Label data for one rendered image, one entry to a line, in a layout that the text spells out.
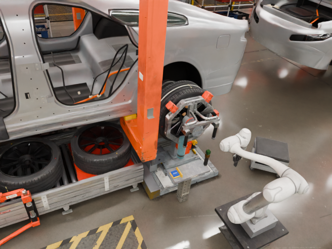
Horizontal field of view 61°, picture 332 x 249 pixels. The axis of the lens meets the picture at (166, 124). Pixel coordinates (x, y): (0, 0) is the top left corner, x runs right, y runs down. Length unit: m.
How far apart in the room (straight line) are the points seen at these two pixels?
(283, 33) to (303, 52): 0.43
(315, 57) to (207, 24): 2.33
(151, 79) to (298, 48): 3.09
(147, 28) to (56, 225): 2.11
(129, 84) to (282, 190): 1.76
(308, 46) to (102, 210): 3.74
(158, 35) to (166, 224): 1.89
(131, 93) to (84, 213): 1.35
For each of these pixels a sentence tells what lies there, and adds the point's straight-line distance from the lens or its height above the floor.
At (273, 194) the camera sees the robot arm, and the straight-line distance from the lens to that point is 2.05.
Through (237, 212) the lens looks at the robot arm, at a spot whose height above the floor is 0.62.
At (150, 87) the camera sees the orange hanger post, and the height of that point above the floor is 1.40.
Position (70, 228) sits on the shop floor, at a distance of 3.13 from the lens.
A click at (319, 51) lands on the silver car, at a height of 1.04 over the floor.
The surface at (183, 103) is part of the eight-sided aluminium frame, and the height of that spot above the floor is 1.11.
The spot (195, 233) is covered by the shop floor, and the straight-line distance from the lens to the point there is 3.08.
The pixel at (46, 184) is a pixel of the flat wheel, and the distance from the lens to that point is 3.03.
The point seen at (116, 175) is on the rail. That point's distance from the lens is 3.01.
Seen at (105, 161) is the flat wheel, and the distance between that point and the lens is 2.98.
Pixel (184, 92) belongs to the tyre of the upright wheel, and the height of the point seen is 1.17.
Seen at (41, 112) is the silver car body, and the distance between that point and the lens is 2.89.
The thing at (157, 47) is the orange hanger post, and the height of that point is 1.74.
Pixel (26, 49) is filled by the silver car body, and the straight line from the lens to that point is 2.61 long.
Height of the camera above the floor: 2.61
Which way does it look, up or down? 38 degrees down
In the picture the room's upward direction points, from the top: 6 degrees clockwise
